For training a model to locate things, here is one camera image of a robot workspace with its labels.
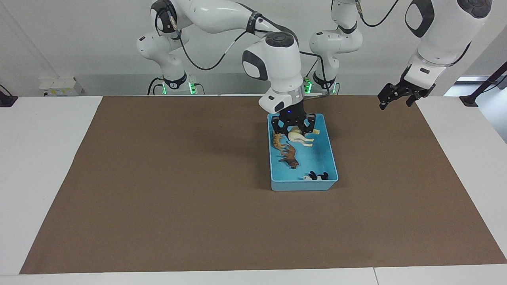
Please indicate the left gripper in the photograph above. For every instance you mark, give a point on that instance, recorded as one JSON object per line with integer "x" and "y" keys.
{"x": 412, "y": 88}

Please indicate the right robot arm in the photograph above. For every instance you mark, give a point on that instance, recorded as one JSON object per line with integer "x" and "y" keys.
{"x": 273, "y": 59}

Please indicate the white box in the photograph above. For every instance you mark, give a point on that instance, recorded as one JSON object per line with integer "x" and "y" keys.
{"x": 59, "y": 86}

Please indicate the black and white toy cow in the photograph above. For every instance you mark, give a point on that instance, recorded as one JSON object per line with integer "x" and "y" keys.
{"x": 316, "y": 176}

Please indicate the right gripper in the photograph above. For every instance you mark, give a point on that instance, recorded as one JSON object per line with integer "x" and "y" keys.
{"x": 292, "y": 112}

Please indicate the black stand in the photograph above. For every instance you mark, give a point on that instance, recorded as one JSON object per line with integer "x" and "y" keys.
{"x": 481, "y": 89}
{"x": 7, "y": 99}

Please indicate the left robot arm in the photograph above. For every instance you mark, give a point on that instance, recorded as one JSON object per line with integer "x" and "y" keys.
{"x": 435, "y": 39}

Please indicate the orange striped toy tiger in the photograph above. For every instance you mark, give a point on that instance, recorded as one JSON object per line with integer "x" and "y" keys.
{"x": 278, "y": 142}

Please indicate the blue plastic storage box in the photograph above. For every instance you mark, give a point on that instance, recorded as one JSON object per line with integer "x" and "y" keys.
{"x": 313, "y": 160}

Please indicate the brown toy horse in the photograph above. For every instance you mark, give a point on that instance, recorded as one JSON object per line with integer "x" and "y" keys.
{"x": 290, "y": 156}

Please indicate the cream toy horse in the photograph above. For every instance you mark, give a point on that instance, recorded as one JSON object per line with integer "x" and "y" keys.
{"x": 298, "y": 137}

